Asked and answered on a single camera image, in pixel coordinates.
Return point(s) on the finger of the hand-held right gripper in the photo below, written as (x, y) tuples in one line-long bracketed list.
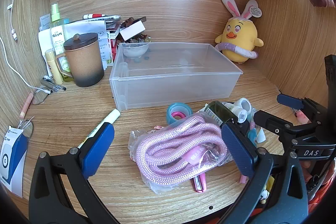
[(273, 121), (288, 101)]

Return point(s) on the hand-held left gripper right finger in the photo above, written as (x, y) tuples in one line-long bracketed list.
[(237, 149)]

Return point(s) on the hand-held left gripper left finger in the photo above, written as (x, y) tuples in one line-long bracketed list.
[(97, 150)]

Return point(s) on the white highlighter pen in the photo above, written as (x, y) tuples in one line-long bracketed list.
[(105, 123)]

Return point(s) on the white ointment tube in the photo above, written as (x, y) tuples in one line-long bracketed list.
[(241, 115)]

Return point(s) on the white tape roll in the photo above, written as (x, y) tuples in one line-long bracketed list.
[(245, 103)]

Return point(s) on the dark green pump bottle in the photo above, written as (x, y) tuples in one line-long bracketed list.
[(220, 113)]

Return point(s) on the pink scissors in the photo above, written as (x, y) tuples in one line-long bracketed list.
[(200, 184)]

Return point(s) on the blue tape roll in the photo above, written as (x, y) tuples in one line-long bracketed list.
[(170, 109)]

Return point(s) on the clear plastic storage box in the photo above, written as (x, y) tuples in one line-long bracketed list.
[(173, 82)]

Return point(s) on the light blue plastic piece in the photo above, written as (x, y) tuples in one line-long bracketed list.
[(253, 136)]

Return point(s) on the small yellow plush toy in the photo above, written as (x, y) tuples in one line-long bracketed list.
[(267, 190)]

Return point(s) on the black pens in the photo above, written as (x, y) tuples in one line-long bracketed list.
[(52, 83)]

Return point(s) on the yellow chick plush toy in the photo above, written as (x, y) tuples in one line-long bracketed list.
[(239, 37)]

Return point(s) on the eyeglasses with pink temples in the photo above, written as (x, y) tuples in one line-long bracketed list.
[(26, 108)]

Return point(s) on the blue and white carton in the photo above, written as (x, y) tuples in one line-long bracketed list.
[(13, 161)]

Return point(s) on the brown ceramic mug with lid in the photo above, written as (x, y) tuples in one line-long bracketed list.
[(84, 61)]

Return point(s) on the cream yellow tube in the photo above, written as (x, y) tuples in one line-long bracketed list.
[(52, 64)]

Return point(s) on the white bowl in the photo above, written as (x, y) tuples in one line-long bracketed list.
[(135, 49)]

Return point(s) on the pile of white papers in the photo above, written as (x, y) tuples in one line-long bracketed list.
[(81, 27)]

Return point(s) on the small white box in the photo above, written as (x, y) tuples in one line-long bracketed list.
[(132, 31)]

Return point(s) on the green spray bottle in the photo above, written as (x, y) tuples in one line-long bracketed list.
[(56, 32)]

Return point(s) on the red and white marker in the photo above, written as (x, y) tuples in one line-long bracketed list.
[(97, 15)]

